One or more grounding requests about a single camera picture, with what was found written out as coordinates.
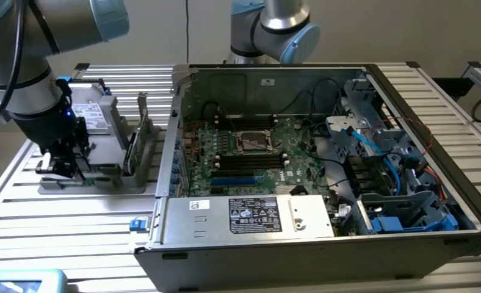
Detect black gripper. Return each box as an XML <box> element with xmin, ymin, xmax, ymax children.
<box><xmin>11</xmin><ymin>105</ymin><xmax>91</xmax><ymax>181</ymax></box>

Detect black RAM slot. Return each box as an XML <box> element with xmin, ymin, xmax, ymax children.
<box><xmin>214</xmin><ymin>164</ymin><xmax>287</xmax><ymax>169</ymax></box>
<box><xmin>214</xmin><ymin>153</ymin><xmax>287</xmax><ymax>158</ymax></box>
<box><xmin>218</xmin><ymin>125</ymin><xmax>276</xmax><ymax>131</ymax></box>
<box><xmin>218</xmin><ymin>118</ymin><xmax>276</xmax><ymax>123</ymax></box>
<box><xmin>214</xmin><ymin>160</ymin><xmax>287</xmax><ymax>165</ymax></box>
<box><xmin>218</xmin><ymin>122</ymin><xmax>276</xmax><ymax>127</ymax></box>
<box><xmin>214</xmin><ymin>157</ymin><xmax>287</xmax><ymax>162</ymax></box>
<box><xmin>218</xmin><ymin>115</ymin><xmax>276</xmax><ymax>120</ymax></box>

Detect silver hard disk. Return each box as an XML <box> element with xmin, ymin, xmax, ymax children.
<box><xmin>65</xmin><ymin>80</ymin><xmax>112</xmax><ymax>132</ymax></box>

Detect green graphics card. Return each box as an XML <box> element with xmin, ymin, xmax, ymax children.
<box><xmin>123</xmin><ymin>91</ymin><xmax>152</xmax><ymax>177</ymax></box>

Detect grey parts rack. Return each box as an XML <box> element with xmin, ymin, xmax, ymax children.
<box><xmin>36</xmin><ymin>91</ymin><xmax>163</xmax><ymax>196</ymax></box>

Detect blue case latch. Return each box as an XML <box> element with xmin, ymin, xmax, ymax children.
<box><xmin>128</xmin><ymin>217</ymin><xmax>150</xmax><ymax>232</ymax></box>

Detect long black expansion slot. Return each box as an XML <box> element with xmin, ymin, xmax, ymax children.
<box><xmin>210</xmin><ymin>170</ymin><xmax>255</xmax><ymax>178</ymax></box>

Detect short black expansion slot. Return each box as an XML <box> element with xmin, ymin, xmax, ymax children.
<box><xmin>210</xmin><ymin>187</ymin><xmax>246</xmax><ymax>195</ymax></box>

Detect blue expansion slot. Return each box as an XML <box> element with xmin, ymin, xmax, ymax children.
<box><xmin>210</xmin><ymin>177</ymin><xmax>255</xmax><ymax>187</ymax></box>

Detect teal framed screen device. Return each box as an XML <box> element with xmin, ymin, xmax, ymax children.
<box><xmin>0</xmin><ymin>268</ymin><xmax>69</xmax><ymax>293</ymax></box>

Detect silver power supply unit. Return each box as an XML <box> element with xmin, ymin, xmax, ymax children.
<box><xmin>158</xmin><ymin>194</ymin><xmax>335</xmax><ymax>245</ymax></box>

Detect small silver heat sink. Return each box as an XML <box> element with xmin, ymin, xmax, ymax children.
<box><xmin>274</xmin><ymin>185</ymin><xmax>303</xmax><ymax>197</ymax></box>

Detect green motherboard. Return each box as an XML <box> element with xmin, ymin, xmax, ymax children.
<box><xmin>180</xmin><ymin>117</ymin><xmax>331</xmax><ymax>198</ymax></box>

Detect open black PC case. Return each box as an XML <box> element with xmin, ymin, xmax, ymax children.
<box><xmin>132</xmin><ymin>62</ymin><xmax>481</xmax><ymax>284</ymax></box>

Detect silver drive cage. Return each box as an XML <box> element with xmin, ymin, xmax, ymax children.
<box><xmin>324</xmin><ymin>77</ymin><xmax>430</xmax><ymax>160</ymax></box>

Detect grey disk bay blue clips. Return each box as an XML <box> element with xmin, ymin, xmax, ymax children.
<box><xmin>355</xmin><ymin>182</ymin><xmax>458</xmax><ymax>236</ymax></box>

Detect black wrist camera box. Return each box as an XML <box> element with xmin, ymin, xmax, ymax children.
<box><xmin>55</xmin><ymin>76</ymin><xmax>89</xmax><ymax>147</ymax></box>

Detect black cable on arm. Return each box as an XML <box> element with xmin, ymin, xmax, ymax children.
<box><xmin>0</xmin><ymin>0</ymin><xmax>61</xmax><ymax>136</ymax></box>

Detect CPU socket with metal frame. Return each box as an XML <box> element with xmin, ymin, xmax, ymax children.
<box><xmin>228</xmin><ymin>129</ymin><xmax>276</xmax><ymax>154</ymax></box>

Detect black looped cable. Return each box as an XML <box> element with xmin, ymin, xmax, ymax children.
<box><xmin>282</xmin><ymin>78</ymin><xmax>343</xmax><ymax>117</ymax></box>

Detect light blue flat wire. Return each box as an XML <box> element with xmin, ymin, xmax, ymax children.
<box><xmin>347</xmin><ymin>128</ymin><xmax>383</xmax><ymax>153</ymax></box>

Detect dark blue round wire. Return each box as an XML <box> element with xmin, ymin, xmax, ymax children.
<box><xmin>382</xmin><ymin>151</ymin><xmax>413</xmax><ymax>197</ymax></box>

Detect thin red wire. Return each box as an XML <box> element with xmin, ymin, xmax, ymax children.
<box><xmin>363</xmin><ymin>118</ymin><xmax>435</xmax><ymax>160</ymax></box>

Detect red yellow wire bundle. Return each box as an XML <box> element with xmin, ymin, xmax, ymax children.
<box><xmin>422</xmin><ymin>164</ymin><xmax>450</xmax><ymax>206</ymax></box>

